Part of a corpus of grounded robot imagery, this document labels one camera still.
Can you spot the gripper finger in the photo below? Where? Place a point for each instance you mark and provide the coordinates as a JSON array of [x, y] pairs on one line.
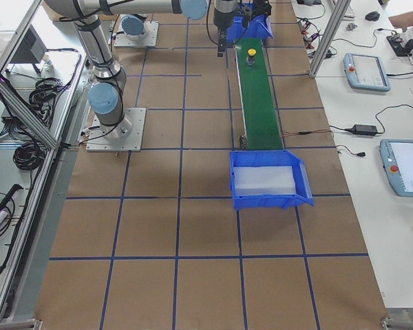
[[222, 41]]

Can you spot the yellow push button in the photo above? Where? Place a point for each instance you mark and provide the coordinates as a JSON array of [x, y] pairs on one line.
[[250, 56]]

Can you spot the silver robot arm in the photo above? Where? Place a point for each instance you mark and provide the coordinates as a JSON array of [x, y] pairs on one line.
[[106, 96], [80, 10]]

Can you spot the person forearm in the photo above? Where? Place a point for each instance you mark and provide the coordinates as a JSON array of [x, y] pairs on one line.
[[402, 21]]

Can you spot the left blue plastic bin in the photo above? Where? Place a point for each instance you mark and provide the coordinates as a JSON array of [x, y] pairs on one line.
[[259, 27]]

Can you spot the blue plastic bin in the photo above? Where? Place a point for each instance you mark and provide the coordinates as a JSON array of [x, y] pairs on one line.
[[303, 193], [259, 27]]

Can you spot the green conveyor belt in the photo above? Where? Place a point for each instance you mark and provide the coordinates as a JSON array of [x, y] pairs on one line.
[[261, 125]]

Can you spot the black computer mouse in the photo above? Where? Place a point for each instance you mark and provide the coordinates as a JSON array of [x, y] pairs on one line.
[[372, 16]]

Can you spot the upper teach pendant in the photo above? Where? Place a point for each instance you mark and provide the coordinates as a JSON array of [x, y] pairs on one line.
[[365, 72]]

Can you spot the teach pendant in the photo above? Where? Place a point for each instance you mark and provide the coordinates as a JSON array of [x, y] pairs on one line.
[[397, 158], [365, 72]]

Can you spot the white foam in right bin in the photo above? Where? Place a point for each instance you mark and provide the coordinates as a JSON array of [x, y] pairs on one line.
[[264, 180]]

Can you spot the black power adapter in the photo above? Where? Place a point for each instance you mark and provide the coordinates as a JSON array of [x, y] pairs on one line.
[[361, 129]]

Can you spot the right blue plastic bin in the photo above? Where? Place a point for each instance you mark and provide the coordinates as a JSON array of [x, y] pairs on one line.
[[303, 193]]

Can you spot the grey control box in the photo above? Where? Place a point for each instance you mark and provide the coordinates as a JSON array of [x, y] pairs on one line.
[[31, 50]]

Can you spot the lower teach pendant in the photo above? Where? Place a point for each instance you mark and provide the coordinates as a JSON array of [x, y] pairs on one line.
[[397, 158]]

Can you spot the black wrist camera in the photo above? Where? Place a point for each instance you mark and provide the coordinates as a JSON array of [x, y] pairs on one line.
[[245, 12]]

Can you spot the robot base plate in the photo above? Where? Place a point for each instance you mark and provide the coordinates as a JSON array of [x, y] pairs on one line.
[[127, 136], [137, 35]]

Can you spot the aluminium frame post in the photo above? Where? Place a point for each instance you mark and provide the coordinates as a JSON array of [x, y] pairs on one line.
[[328, 36]]

